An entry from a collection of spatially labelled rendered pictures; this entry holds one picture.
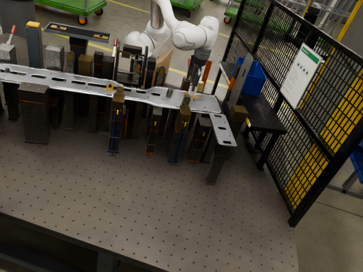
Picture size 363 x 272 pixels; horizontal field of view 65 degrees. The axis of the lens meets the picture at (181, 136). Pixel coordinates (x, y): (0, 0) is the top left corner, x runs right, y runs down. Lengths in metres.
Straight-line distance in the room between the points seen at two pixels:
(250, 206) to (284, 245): 0.25
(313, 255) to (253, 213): 1.13
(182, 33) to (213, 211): 0.89
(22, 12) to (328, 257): 4.39
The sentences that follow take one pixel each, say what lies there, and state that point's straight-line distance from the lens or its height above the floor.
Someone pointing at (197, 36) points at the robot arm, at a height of 1.42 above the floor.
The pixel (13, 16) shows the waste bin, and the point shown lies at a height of 0.40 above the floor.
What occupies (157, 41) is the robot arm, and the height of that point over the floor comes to 1.06.
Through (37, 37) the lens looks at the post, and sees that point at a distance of 1.99.
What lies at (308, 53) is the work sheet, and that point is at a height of 1.43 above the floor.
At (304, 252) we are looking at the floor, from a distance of 2.61.
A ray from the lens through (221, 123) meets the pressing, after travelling 1.59.
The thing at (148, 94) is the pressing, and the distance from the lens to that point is 1.68.
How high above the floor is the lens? 1.81
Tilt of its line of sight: 36 degrees down
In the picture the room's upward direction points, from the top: 16 degrees clockwise
